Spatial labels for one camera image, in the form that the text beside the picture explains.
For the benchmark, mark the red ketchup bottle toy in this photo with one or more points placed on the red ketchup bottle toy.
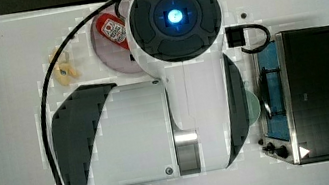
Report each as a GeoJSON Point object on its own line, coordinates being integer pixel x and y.
{"type": "Point", "coordinates": [112, 28]}

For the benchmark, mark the peeled banana toy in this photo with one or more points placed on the peeled banana toy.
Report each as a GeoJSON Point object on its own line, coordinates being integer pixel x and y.
{"type": "Point", "coordinates": [63, 70]}

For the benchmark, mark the light green cup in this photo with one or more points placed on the light green cup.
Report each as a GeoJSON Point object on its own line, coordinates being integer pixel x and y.
{"type": "Point", "coordinates": [253, 107]}

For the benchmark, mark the black toaster oven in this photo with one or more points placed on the black toaster oven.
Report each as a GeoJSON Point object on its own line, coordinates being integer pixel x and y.
{"type": "Point", "coordinates": [293, 90]}

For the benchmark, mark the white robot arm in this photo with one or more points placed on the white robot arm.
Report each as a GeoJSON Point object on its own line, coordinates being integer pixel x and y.
{"type": "Point", "coordinates": [188, 117]}

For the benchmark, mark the grey oval plate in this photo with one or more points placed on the grey oval plate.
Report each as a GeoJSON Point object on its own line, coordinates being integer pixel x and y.
{"type": "Point", "coordinates": [113, 56]}

